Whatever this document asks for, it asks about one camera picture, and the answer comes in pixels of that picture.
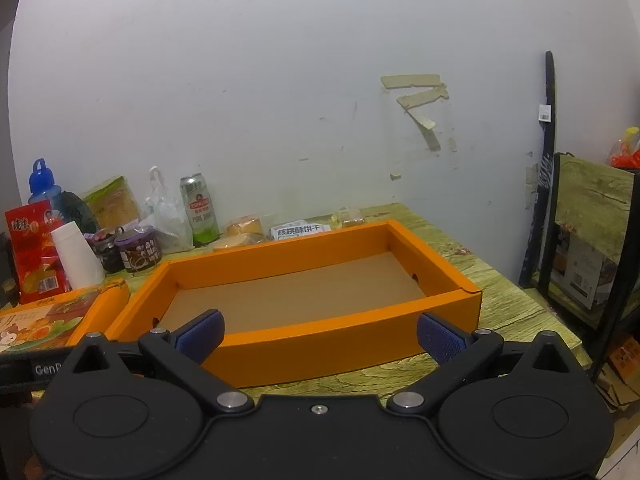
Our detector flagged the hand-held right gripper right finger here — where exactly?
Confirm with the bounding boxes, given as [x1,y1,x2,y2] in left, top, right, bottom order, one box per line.
[386,311,577,415]

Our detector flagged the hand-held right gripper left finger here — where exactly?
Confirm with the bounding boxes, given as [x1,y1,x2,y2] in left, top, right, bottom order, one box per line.
[64,309,254,415]

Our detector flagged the orange printed box lid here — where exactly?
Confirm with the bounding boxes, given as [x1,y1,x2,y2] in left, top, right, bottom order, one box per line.
[0,278,131,356]

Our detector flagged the round cake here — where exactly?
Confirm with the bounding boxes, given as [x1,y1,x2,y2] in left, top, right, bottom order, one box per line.
[225,214,266,238]
[212,234,261,253]

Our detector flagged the orange cardboard box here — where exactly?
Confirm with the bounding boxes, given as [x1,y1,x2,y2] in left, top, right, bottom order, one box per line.
[106,219,482,388]

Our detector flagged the white green biscuit packet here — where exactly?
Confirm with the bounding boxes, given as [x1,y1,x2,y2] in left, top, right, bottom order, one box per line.
[270,221,333,242]

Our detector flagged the yellow cracker packet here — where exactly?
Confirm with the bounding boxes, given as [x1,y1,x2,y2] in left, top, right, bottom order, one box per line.
[331,207,368,228]

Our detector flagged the dark can with purple lid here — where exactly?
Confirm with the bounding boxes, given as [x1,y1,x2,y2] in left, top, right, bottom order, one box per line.
[115,226,163,274]

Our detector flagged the white paper cup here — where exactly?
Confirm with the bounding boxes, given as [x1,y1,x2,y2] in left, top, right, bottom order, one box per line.
[51,221,107,291]

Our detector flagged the white plastic bag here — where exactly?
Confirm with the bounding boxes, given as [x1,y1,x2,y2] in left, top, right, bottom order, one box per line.
[144,166,195,253]

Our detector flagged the dark jar with red lid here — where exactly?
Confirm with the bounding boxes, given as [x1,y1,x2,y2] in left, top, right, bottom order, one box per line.
[91,228,126,275]

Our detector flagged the green beer can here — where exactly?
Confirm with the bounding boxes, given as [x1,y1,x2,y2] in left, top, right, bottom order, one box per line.
[180,173,221,247]

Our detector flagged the red snack bag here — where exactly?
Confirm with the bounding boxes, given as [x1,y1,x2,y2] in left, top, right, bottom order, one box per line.
[5,199,71,306]

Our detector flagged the printed carton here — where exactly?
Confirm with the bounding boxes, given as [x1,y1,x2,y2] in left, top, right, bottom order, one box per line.
[560,225,618,311]

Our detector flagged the dark green pouch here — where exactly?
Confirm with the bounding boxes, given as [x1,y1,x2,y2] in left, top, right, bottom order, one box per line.
[59,191,98,235]

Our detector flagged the brown cardboard box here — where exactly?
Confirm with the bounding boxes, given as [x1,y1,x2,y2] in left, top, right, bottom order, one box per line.
[595,335,640,411]

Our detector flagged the blue water bottle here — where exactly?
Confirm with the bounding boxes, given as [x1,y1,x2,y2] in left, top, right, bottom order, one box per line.
[27,158,66,221]

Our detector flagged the long black stick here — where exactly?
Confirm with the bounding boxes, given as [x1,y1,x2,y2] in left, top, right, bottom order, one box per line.
[518,51,557,288]

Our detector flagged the red orange plastic items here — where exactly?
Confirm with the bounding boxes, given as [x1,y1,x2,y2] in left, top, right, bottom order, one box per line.
[607,127,640,171]

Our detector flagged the black frame wood-grain shelf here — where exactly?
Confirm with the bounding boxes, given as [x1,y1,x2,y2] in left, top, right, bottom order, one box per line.
[537,152,640,386]

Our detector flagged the wall tape strips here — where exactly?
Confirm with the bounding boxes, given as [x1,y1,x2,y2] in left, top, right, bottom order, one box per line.
[380,74,448,153]

